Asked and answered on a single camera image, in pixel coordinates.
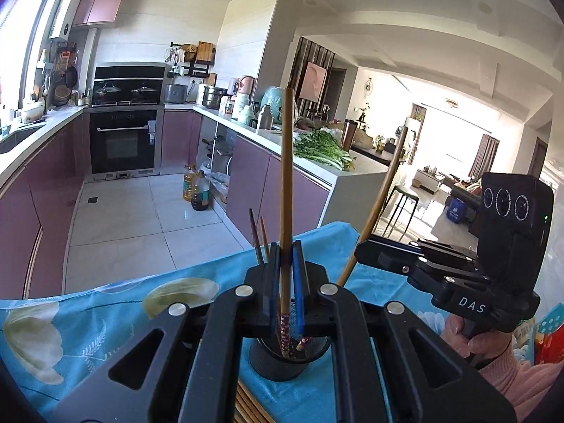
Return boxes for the hanging pans and utensils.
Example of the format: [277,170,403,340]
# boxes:
[49,41,81,107]

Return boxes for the person's right hand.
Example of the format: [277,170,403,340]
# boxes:
[440,312,515,368]

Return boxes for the colourful printed packet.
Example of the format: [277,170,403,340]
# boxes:
[515,303,564,364]

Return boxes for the kitchen window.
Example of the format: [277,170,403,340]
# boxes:
[0,0,60,113]

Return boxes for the steel tumbler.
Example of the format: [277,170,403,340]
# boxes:
[342,118,359,153]

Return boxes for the black bar stool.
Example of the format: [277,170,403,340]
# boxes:
[382,184,420,242]

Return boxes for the bunch of leafy greens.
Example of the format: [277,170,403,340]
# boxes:
[293,129,354,171]

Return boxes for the framed wall painting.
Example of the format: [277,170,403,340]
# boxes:
[299,61,329,103]

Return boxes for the person's right forearm pink sleeve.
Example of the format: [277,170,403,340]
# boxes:
[478,339,564,421]

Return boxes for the steel stock pot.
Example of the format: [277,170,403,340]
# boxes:
[201,87,228,110]

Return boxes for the yellow cooking oil bottle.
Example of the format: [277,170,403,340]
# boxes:
[182,165,200,204]

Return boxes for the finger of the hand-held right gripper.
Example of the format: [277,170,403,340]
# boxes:
[354,240,488,294]
[372,234,480,263]

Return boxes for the dark sauce bottle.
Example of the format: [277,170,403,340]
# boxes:
[190,170,213,212]

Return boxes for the kitchen sink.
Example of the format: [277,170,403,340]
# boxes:
[0,122,47,156]

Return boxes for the pink base cabinets under counter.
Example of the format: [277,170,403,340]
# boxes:
[161,108,332,250]

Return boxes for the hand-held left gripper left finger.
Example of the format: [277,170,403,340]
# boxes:
[50,241,283,423]

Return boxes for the white water heater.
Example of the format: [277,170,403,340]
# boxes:
[49,0,82,39]

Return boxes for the black built-in oven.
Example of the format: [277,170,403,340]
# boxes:
[87,106,160,178]

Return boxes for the black wall rack with boards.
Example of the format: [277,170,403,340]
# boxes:
[169,41,217,76]

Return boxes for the steel thermos bottle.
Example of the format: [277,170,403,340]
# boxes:
[256,104,274,131]

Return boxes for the pink base cabinets under window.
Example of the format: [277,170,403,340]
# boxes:
[0,109,91,301]

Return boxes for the pile of chopsticks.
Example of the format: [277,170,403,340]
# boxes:
[233,381,270,423]

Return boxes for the black mesh utensil holder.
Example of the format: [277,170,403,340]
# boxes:
[247,260,333,382]

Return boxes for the dark sofa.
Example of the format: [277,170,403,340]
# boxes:
[448,176,484,213]

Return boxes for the silver toaster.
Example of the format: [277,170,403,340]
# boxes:
[163,83,188,105]

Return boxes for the pink wall cabinet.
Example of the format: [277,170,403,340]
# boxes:
[72,0,131,28]

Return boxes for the mint green appliance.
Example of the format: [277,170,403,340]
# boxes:
[260,85,287,123]

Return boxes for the blue floral tablecloth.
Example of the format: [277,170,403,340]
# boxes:
[0,221,450,423]

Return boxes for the brown curtain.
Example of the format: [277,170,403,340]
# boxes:
[468,134,501,180]

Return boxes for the pot with glass lid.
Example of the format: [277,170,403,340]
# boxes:
[94,82,121,100]
[131,82,159,100]

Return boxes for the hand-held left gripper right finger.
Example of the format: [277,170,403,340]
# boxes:
[292,240,517,423]

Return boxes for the black range hood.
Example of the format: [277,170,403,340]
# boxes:
[92,65,166,107]

